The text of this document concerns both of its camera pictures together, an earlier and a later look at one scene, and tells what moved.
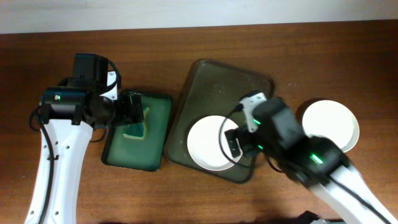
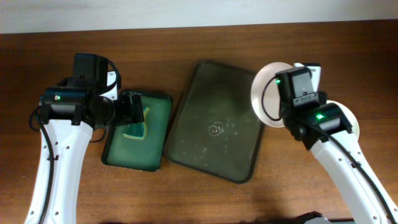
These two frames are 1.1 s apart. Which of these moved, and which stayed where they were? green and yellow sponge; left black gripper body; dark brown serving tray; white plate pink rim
Moved: white plate pink rim
Stayed: green and yellow sponge; left black gripper body; dark brown serving tray
